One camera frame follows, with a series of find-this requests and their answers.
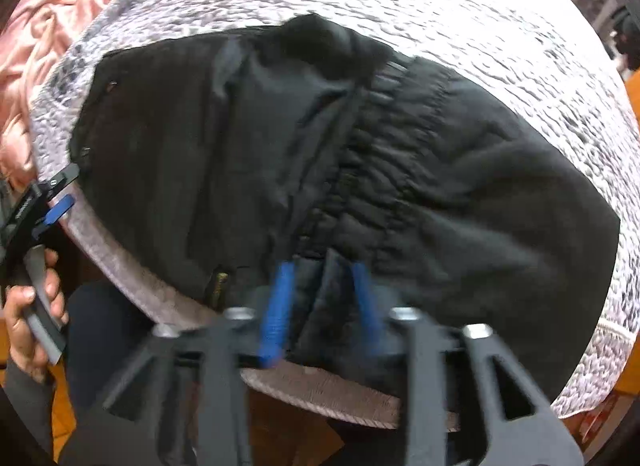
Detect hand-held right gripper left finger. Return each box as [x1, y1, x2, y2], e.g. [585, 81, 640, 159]
[102, 261, 297, 466]

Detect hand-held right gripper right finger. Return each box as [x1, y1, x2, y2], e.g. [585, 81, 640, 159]
[350, 264, 586, 466]

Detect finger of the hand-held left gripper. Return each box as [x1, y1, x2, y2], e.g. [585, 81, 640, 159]
[37, 163, 81, 195]
[32, 194, 76, 239]

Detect black quilted pants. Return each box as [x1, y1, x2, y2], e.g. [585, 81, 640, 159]
[67, 13, 622, 404]

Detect person's left forearm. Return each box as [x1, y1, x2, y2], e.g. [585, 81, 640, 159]
[0, 355, 67, 458]

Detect person's left hand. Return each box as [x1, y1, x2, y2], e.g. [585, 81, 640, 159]
[2, 248, 69, 383]

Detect person's left leg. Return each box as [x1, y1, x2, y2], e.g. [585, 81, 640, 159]
[65, 280, 251, 466]

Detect person's leg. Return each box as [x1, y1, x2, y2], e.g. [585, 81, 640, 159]
[65, 280, 251, 466]
[325, 417, 408, 466]

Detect person's right leg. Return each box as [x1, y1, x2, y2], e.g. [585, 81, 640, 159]
[325, 417, 408, 466]

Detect pink fleece blanket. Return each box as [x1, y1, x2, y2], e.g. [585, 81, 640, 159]
[0, 0, 197, 181]

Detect grey quilted bedspread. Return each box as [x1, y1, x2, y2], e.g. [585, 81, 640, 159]
[30, 0, 640, 433]

